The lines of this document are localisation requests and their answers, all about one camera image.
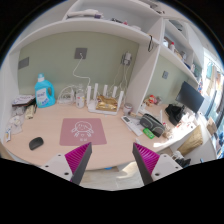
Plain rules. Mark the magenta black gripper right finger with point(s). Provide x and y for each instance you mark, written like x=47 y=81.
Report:
x=153 y=166

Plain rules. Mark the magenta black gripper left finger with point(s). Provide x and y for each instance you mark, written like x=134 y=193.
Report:
x=70 y=166

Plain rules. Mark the pink mouse pad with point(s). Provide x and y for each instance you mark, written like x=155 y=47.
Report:
x=78 y=131

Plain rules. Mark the black computer mouse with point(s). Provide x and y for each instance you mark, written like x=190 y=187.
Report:
x=35 y=143

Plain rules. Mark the green small box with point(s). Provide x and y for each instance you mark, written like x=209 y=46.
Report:
x=148 y=133

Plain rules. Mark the grey pencil case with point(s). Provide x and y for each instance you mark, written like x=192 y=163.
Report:
x=152 y=124

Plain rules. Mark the white remote control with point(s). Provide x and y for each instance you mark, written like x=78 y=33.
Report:
x=131 y=125

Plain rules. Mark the brown paper bag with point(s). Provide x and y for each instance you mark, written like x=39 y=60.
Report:
x=194 y=141

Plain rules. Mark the black bag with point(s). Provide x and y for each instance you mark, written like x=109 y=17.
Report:
x=174 y=113

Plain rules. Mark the small glass jar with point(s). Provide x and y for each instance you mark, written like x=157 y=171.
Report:
x=127 y=108

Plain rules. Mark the white wifi router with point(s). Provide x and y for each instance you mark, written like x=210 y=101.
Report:
x=91 y=100

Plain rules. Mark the small white bottle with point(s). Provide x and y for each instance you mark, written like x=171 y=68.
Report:
x=80 y=98

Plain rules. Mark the gold snack bag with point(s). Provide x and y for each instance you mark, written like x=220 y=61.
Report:
x=106 y=104

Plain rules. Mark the blue detergent bottle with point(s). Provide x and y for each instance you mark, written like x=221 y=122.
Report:
x=44 y=92

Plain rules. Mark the pile of snack packets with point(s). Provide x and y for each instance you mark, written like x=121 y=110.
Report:
x=19 y=106

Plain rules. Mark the black computer monitor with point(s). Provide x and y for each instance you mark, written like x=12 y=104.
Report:
x=190 y=97

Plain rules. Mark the white power adapter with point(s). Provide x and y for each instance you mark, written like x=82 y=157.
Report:
x=127 y=57

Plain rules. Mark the white shelf unit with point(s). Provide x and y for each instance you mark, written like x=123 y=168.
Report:
x=107 y=29

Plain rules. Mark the grey wall socket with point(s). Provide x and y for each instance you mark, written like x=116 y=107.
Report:
x=80 y=53

